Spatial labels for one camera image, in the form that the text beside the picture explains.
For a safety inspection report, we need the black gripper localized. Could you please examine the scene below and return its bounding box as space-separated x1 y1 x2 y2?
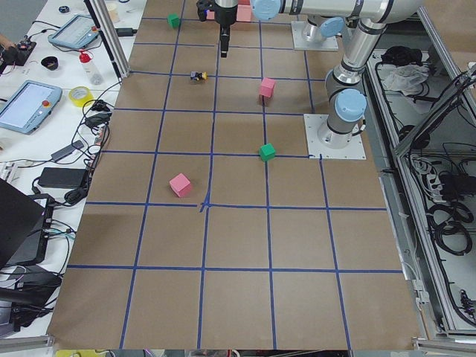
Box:
214 0 238 58

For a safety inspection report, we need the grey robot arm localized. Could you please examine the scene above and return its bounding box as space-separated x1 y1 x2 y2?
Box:
250 0 423 68
318 19 387 149

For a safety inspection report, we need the green foam cube near bin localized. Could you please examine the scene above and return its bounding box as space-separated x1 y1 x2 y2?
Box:
167 13 181 28

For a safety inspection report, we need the pink foam cube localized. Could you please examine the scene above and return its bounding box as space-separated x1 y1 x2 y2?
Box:
169 173 193 198
259 77 277 99

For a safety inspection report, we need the black power adapter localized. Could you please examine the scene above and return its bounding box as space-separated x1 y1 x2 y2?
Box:
115 28 138 37

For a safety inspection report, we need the white plastic cup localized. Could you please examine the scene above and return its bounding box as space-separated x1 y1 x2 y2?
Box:
106 2 120 23

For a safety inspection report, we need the clear squeeze bottle red cap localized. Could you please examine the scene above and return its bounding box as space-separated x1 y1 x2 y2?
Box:
79 50 103 85

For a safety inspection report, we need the teach pendant tablet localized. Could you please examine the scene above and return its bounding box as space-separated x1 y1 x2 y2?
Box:
48 15 99 50
1 80 62 134

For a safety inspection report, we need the pink foam cube far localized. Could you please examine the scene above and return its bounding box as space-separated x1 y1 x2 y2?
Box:
169 173 193 198

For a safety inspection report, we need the yellow tape roll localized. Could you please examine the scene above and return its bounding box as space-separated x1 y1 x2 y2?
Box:
68 86 94 107

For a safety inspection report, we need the large black power brick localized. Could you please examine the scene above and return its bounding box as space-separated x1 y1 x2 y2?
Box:
38 167 88 189

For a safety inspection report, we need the black laptop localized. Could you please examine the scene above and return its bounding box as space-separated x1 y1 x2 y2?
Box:
1 180 54 268

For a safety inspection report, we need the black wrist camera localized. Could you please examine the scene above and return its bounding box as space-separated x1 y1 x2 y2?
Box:
196 0 213 22

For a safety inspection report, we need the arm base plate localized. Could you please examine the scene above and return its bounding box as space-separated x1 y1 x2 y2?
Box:
292 21 343 51
303 114 366 160

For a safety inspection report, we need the aluminium frame post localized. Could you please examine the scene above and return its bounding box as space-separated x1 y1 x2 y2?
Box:
83 0 130 80

